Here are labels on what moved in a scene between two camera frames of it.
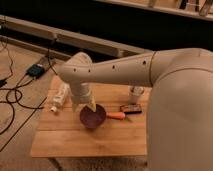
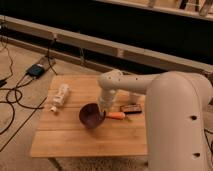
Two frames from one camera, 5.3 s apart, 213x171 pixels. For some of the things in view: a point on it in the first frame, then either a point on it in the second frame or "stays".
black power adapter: (36, 70) stays
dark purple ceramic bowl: (92, 119) stays
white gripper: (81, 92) -> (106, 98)
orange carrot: (115, 115) stays
